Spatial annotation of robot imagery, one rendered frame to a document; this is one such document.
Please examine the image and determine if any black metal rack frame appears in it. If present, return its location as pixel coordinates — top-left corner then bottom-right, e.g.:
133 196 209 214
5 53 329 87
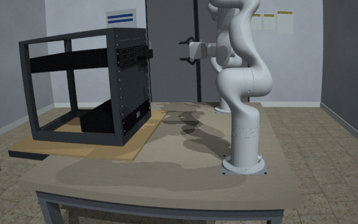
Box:
19 27 152 146

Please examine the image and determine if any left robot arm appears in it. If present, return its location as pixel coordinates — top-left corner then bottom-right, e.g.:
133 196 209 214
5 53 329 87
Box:
201 0 273 174

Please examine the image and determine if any tan flat board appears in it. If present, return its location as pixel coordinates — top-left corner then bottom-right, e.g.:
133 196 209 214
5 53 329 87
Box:
7 111 168 161

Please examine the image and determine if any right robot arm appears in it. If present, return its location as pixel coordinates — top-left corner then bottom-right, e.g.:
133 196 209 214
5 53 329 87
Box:
208 3 242 113

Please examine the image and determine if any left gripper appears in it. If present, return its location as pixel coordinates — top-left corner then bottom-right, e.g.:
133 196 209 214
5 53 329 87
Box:
178 36 205 65

